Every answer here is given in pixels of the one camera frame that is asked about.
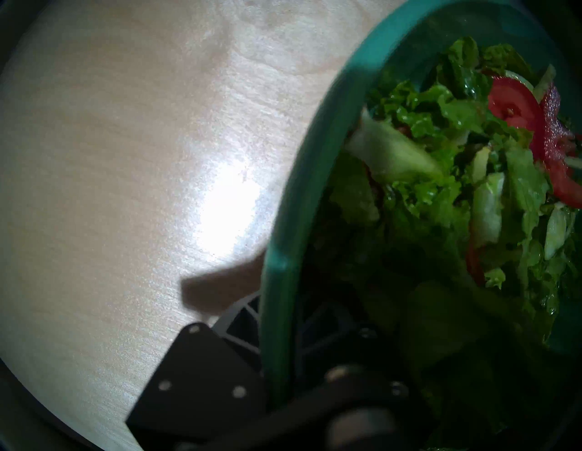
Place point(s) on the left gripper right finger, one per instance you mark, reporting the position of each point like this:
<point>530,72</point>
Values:
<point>345,354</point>

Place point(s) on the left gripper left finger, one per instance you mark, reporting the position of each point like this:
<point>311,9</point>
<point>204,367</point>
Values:
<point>195,386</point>

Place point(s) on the green salad bowl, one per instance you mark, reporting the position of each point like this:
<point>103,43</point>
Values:
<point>313,182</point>

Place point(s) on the chopped lettuce tomato cucumber salad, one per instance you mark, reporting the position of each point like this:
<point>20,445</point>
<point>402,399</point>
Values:
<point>454,204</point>

